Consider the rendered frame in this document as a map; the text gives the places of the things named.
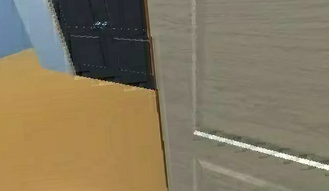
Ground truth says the grey wooden room door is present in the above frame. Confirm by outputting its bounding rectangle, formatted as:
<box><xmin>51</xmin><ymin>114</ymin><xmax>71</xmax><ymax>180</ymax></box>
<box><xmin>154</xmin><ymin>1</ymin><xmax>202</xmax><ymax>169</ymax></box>
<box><xmin>145</xmin><ymin>0</ymin><xmax>329</xmax><ymax>191</ymax></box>

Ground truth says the black panelled room door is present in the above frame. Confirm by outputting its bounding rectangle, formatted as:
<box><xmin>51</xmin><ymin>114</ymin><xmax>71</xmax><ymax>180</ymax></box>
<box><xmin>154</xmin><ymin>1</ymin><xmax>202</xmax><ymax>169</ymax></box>
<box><xmin>47</xmin><ymin>0</ymin><xmax>157</xmax><ymax>100</ymax></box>

